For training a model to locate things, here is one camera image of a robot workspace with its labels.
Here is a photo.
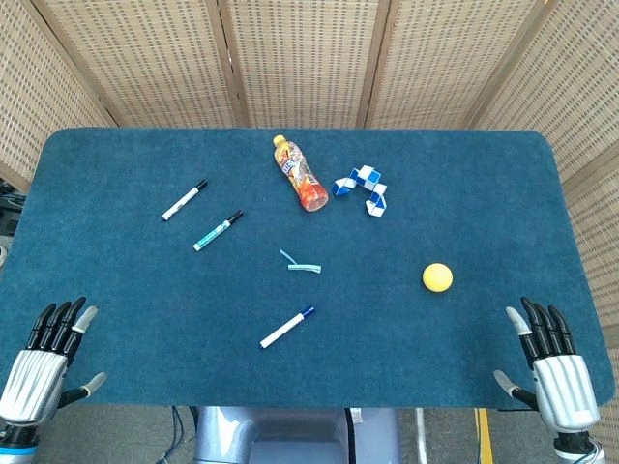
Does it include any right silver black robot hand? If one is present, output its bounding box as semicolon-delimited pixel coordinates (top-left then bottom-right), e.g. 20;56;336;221
492;296;602;436

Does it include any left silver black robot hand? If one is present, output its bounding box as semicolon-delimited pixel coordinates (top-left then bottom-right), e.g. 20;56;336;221
0;296;107;429

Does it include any yellow floor tape strip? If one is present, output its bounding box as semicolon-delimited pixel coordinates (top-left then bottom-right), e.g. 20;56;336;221
473;408;495;464

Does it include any blue felt table mat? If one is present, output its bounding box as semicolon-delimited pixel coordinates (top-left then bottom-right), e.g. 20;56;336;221
0;127;616;410

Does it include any yellow ball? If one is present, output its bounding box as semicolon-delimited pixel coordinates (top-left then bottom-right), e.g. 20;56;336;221
422;262;455;293

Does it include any white marker black cap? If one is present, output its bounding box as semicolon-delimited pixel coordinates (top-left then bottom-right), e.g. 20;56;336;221
161;179;209;223

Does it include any teal label marker black cap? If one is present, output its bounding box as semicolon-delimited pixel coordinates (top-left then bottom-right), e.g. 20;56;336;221
192;209;245;252

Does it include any white marker blue cap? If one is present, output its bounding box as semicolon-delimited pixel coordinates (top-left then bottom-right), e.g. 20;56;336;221
259;305;315;350

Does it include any silver-blue robot torso base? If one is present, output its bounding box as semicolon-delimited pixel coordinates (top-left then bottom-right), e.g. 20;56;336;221
192;405;402;464

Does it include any woven bamboo screen panel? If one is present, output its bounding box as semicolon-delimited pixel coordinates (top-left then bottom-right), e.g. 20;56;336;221
464;0;619;464
29;0;249;130
356;0;553;130
0;0;118;192
216;0;391;130

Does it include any blue white snake cube toy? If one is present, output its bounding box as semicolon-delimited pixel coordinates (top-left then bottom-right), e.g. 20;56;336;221
332;164;390;218

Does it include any orange juice plastic bottle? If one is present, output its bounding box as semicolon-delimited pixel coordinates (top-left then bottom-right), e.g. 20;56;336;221
272;134;330;214

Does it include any blue cable under table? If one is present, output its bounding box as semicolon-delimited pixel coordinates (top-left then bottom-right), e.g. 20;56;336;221
162;405;195;463

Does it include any dark equipment with cables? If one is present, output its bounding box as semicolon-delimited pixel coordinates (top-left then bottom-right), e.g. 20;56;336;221
0;177;26;239

